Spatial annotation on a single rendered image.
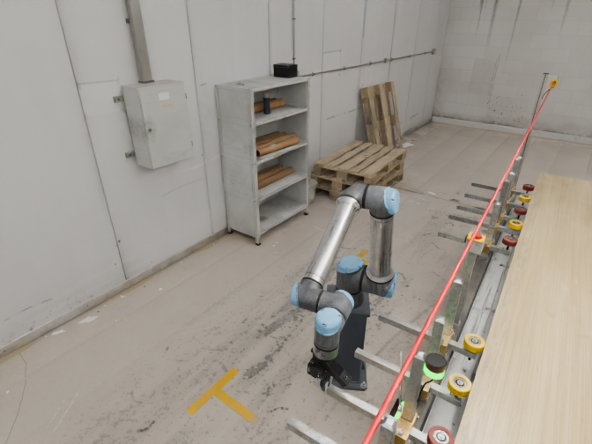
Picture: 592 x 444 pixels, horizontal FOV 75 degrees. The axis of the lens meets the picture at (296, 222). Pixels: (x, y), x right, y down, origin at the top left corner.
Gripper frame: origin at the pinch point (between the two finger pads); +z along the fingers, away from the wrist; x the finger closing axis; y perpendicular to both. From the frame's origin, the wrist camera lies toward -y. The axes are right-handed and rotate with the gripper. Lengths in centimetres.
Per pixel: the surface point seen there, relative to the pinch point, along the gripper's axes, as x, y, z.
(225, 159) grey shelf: -172, 215, 4
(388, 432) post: 22.4, -29.8, -30.4
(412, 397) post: -2.6, -29.9, -16.8
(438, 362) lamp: -3.8, -34.2, -35.1
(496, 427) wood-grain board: -14, -55, -9
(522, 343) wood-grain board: -61, -58, -9
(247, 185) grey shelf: -171, 188, 24
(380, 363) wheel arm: -23.9, -11.4, -0.6
